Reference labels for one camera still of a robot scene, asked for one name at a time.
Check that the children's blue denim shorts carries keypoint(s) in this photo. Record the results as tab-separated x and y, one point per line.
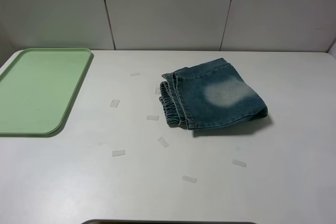
211	95

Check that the light green plastic tray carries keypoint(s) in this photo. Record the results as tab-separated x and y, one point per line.
38	87

